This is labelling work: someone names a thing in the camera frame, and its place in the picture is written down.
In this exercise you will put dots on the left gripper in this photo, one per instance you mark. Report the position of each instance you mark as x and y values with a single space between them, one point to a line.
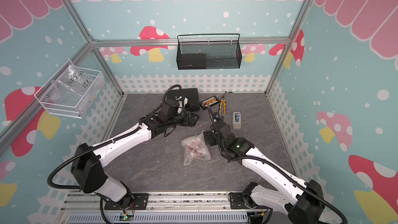
192 122

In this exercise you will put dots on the black wire mesh basket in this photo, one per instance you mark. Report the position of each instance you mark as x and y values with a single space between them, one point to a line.
222 50

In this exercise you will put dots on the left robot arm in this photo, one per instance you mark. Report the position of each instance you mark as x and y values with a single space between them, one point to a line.
88 163

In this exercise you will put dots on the clear plastic bag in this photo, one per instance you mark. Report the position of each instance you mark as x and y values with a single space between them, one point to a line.
74 87

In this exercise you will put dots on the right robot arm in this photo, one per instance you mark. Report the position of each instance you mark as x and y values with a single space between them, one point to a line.
301 201

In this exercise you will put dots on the black box in basket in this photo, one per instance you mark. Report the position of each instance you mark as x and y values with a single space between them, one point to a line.
191 61

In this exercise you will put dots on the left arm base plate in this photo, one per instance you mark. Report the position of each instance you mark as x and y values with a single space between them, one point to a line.
134 201

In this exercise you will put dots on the black tray of connectors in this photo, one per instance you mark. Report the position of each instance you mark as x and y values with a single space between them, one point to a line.
209 102

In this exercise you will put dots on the white tape dispenser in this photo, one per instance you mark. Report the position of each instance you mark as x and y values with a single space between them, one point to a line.
237 120

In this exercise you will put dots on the clear bubble wrap sheet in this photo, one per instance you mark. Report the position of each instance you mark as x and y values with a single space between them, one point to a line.
185 143

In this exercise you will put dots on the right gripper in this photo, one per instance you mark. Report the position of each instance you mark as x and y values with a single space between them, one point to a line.
206 138

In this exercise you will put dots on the black plastic tool case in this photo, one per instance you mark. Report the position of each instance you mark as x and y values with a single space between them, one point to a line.
192 94

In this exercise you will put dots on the white wire basket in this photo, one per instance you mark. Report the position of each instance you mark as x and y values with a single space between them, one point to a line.
55 109

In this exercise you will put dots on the yellow handled pliers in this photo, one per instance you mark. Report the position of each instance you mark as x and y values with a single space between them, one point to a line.
223 106

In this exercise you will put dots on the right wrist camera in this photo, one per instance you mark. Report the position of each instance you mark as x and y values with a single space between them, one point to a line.
215 117

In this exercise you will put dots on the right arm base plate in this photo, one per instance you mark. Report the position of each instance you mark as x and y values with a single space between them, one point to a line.
239 200

